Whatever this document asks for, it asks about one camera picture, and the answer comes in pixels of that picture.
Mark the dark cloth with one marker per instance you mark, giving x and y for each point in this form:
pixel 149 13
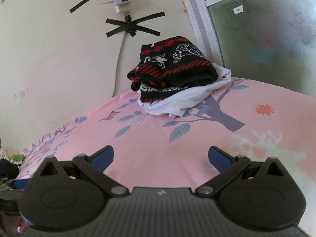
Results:
pixel 7 170

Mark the pink printed bed sheet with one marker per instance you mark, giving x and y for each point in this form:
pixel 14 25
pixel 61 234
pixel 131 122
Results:
pixel 153 138

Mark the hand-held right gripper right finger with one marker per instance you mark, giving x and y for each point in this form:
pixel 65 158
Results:
pixel 218 159

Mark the white garment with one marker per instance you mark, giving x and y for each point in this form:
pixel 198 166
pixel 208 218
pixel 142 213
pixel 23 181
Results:
pixel 182 101

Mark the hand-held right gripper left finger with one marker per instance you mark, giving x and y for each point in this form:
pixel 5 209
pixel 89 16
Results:
pixel 102 159

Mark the black red patterned sweater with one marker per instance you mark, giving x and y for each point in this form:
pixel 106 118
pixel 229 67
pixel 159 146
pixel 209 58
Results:
pixel 172 64

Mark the white-framed frosted window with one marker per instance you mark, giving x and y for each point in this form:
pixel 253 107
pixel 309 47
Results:
pixel 200 17

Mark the white sticker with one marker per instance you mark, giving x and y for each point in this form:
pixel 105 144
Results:
pixel 238 9

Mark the green object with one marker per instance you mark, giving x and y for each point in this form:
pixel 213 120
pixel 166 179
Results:
pixel 16 157

